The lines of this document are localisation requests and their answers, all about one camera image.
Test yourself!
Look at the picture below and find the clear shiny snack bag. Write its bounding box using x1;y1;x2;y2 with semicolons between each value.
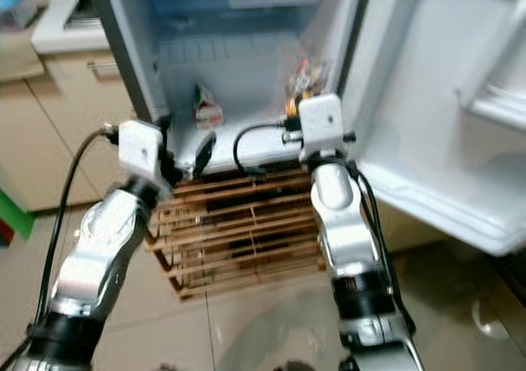
284;56;334;117

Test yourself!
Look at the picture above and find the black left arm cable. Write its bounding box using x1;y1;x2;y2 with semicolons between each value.
0;124;124;371

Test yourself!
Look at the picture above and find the white fridge door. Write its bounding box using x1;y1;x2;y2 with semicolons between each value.
341;0;526;257

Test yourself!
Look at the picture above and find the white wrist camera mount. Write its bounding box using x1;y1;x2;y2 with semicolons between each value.
118;120;165;192
298;94;348;162

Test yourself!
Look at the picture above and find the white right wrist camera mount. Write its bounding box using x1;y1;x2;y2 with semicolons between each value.
298;94;348;162

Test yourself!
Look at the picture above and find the metal drawer handle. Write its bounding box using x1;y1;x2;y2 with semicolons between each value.
86;58;120;76

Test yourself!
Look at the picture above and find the grey steel fridge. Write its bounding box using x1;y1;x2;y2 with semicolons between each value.
86;0;371;179

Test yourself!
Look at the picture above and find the beige kitchen base cabinet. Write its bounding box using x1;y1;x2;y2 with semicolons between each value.
0;30;124;211

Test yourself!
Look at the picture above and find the steel gas stove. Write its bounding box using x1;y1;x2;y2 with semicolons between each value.
70;0;104;26

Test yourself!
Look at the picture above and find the wooden slatted rack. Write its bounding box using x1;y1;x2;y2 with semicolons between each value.
144;161;330;298

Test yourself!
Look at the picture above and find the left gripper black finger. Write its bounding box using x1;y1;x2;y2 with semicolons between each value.
191;130;216;172

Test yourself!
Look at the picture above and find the blue lid plastic container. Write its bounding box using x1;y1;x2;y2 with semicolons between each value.
0;0;40;30

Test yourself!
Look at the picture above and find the green red box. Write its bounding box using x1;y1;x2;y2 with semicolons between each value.
0;188;27;244

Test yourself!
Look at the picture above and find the white kitchen countertop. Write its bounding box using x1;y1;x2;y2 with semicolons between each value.
31;0;104;55

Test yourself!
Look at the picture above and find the small red white carton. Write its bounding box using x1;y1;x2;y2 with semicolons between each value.
194;83;224;129

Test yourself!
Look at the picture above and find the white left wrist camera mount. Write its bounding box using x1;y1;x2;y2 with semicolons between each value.
118;120;165;192

